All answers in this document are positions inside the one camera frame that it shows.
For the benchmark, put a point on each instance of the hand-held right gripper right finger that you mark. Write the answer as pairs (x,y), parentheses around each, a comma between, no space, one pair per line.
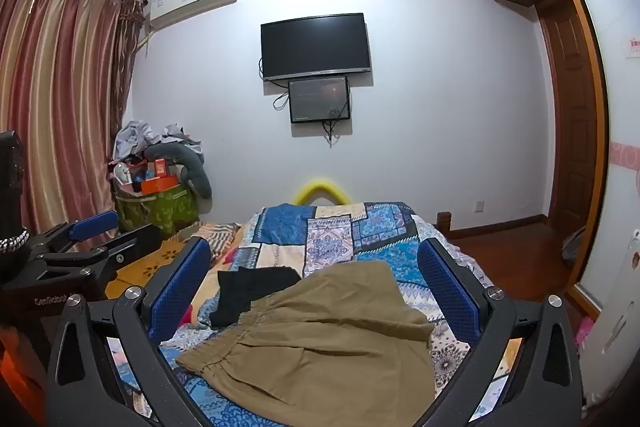
(448,292)

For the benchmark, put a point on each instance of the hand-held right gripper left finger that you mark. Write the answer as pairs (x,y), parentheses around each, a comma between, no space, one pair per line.
(184,289)

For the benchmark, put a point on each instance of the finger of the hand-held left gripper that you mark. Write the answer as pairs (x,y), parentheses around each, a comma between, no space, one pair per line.
(135,243)
(95,224)

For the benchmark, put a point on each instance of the khaki pants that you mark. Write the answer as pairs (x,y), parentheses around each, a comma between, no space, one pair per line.
(310,342)

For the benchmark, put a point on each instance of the yellow wooden board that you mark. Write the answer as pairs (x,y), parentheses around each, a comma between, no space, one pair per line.
(155,268)

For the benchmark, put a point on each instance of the green bag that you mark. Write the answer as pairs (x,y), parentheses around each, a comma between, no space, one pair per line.
(160,209)

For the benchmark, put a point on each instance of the striped cloth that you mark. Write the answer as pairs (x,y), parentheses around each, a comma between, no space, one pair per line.
(215,237)

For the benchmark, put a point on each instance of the black garment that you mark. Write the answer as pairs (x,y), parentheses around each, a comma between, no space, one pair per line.
(245,292)

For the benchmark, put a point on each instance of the orange box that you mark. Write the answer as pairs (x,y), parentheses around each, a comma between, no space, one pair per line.
(159,185)

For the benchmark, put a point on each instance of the grey plush pillow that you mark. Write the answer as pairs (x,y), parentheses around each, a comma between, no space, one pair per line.
(192,167)

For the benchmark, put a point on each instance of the pile of clothes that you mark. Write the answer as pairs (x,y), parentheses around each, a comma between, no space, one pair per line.
(145,134)

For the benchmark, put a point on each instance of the patchwork printed blanket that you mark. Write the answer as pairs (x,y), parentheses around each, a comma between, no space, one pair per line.
(330,232)

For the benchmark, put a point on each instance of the dark grey bag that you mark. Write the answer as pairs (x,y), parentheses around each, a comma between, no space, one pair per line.
(574,247)

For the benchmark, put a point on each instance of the pink item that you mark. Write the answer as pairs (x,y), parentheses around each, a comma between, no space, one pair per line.
(583,332)

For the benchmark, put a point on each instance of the striped pink curtain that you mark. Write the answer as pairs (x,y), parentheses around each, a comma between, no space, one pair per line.
(60,82)

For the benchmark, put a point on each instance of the yellow foam arch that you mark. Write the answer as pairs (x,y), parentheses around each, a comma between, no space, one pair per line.
(320,186)

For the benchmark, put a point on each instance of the white plastic appliance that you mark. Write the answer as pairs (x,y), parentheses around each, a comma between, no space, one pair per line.
(617,317)

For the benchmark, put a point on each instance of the brown patterned curtain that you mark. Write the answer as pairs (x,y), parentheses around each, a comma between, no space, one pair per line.
(129,57)

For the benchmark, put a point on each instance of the wooden door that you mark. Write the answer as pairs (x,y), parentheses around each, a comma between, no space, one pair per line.
(570,132)

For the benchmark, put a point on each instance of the wooden bed post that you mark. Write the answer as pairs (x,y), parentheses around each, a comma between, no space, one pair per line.
(444,223)

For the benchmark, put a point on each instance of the white wall socket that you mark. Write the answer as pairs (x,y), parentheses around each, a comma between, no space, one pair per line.
(478,207)

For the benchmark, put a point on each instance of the small wall monitor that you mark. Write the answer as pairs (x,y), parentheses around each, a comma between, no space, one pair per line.
(320,99)

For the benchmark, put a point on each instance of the large wall television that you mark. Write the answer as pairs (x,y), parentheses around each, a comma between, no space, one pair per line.
(315,47)

